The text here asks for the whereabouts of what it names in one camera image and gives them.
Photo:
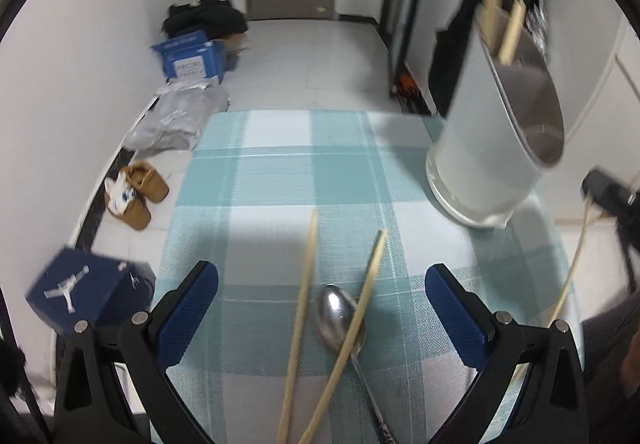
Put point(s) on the black hanging jacket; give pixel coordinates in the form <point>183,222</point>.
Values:
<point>450,64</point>

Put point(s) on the navy shoe box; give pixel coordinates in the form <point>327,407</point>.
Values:
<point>85,289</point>

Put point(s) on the silver folding umbrella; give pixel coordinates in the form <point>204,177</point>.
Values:
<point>537,31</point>

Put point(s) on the black and orange object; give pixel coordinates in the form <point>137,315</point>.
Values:
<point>410,91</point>

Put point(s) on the metal spoon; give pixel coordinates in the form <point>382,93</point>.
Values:
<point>335,319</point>

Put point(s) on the white patterned sock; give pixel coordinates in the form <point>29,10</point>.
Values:
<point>117,191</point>

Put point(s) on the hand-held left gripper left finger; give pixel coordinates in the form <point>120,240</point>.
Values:
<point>187,314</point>

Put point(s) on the teal checked tablecloth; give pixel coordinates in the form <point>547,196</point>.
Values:
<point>280,184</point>

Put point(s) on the translucent white utensil holder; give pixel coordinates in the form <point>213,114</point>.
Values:
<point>480,149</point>

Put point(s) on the grey plastic bag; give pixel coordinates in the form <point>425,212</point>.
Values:
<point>175,116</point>

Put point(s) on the black fluffy cloth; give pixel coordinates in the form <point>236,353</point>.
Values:
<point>10,369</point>

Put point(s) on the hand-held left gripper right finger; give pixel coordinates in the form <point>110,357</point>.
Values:
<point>455,314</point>

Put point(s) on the blue cardboard box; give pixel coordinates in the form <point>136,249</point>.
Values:
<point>192,56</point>

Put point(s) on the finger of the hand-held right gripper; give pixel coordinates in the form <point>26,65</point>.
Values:
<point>607,191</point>

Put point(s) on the pile of black clothes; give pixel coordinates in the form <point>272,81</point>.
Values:
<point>205,16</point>

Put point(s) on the brown slipper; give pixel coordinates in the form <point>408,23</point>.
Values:
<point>150,179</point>
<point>134,214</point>

